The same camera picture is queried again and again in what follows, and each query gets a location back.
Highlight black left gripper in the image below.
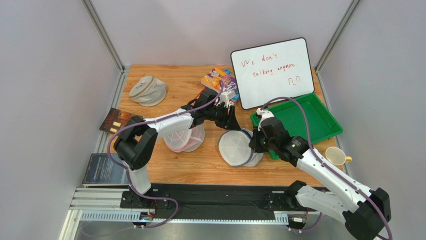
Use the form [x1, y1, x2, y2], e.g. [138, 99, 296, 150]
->
[205, 103, 242, 132]

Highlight white mesh laundry bag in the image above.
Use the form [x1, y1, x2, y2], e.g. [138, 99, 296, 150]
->
[218, 128, 264, 168]

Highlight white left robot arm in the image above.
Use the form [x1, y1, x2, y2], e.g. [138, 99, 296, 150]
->
[108, 89, 241, 196]

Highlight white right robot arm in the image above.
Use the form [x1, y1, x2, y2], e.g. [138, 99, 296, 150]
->
[249, 112, 393, 240]

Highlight pink-rimmed mesh laundry bag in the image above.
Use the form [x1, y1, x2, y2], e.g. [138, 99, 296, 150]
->
[163, 125, 206, 153]

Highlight beige mesh laundry bag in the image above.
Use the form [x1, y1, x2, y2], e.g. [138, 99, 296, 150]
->
[129, 75, 167, 107]

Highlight Roald Dahl colourful book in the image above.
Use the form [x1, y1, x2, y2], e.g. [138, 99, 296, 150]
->
[201, 68, 227, 93]

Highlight green plastic tray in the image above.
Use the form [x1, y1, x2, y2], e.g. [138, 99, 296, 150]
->
[251, 93, 343, 167]

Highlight whiteboard with red writing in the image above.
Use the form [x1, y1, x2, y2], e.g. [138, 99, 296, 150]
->
[230, 37, 315, 110]

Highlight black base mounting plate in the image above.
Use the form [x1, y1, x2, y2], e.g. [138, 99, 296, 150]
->
[120, 183, 306, 221]

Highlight yellow cup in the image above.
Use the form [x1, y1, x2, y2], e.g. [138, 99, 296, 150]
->
[325, 147, 353, 166]

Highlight Kate DiCamillo dark book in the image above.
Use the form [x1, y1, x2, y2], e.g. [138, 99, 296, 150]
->
[99, 108, 135, 134]

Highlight dark blue hardcover book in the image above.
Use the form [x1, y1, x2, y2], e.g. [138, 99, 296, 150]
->
[82, 153, 129, 188]

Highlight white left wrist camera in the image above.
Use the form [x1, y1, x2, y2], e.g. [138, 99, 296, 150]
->
[218, 90, 236, 107]

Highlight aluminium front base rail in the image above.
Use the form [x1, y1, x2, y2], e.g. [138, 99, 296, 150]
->
[58, 186, 380, 240]

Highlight aluminium frame rail left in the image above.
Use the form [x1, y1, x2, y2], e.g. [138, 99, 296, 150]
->
[80, 0, 130, 153]

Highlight aluminium frame rail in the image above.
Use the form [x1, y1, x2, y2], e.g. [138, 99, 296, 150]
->
[315, 0, 363, 192]
[80, 0, 130, 153]

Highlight aluminium frame rail right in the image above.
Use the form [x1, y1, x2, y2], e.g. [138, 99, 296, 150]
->
[315, 0, 363, 192]

